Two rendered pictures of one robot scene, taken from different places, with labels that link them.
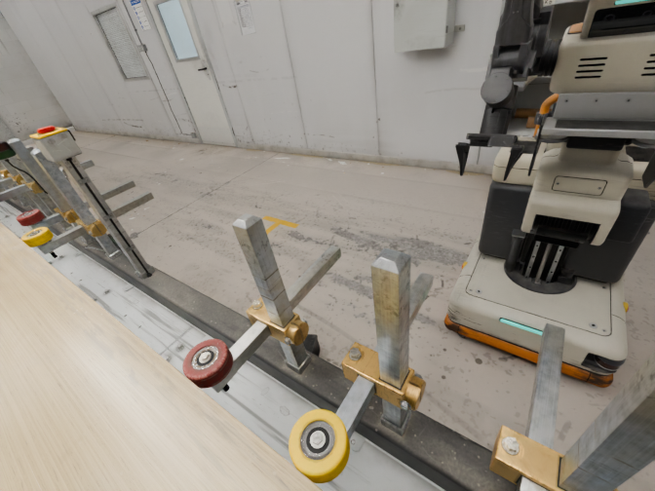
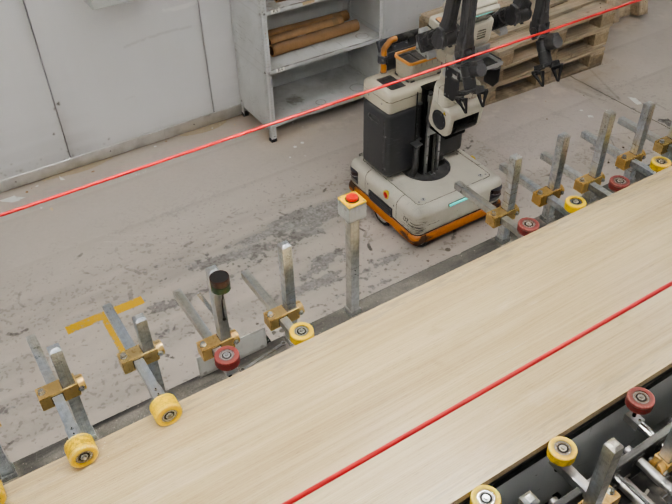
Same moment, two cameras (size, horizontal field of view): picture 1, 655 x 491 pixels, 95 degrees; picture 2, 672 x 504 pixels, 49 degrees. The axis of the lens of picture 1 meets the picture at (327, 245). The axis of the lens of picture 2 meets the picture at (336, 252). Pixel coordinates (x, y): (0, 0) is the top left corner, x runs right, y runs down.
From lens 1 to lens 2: 2.92 m
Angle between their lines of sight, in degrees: 55
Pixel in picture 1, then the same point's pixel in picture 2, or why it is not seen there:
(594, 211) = (476, 106)
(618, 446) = (603, 148)
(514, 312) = (451, 195)
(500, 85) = (482, 68)
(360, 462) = not seen: hidden behind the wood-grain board
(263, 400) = not seen: hidden behind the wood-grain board
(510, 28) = (468, 42)
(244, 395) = not seen: hidden behind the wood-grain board
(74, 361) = (506, 268)
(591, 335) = (485, 180)
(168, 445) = (564, 234)
